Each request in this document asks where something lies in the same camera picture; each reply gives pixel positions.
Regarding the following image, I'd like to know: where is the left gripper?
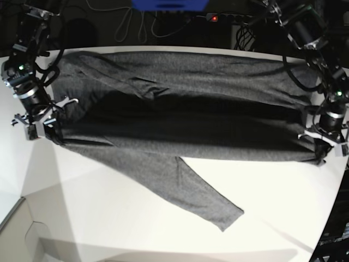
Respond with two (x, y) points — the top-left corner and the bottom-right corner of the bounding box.
(305, 54), (349, 137)

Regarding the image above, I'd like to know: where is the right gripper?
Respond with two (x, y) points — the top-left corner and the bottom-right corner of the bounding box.
(1, 51), (59, 128)

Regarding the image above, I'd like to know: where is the grey t-shirt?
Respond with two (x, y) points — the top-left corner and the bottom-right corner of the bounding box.
(52, 52), (325, 230)

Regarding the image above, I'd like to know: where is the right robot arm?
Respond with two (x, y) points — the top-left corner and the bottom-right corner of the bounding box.
(1, 1), (67, 126)

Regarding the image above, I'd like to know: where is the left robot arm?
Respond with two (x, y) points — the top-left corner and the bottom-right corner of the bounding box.
(263, 1), (348, 136)

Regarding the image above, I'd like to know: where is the black power strip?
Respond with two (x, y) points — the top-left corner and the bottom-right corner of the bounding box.
(203, 13), (267, 26)

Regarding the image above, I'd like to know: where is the blue box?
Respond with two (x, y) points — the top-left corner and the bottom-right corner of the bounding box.
(131, 0), (209, 11)

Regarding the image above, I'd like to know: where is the grey cardboard box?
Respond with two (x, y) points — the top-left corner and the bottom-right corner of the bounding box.
(1, 198), (81, 261)

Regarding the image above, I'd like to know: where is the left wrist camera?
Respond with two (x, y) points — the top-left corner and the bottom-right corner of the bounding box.
(334, 142), (348, 157)

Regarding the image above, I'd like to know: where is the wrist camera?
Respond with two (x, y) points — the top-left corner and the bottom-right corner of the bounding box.
(25, 122), (46, 141)
(334, 142), (348, 157)

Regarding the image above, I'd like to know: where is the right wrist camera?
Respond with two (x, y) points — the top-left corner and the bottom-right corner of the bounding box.
(25, 122), (46, 141)

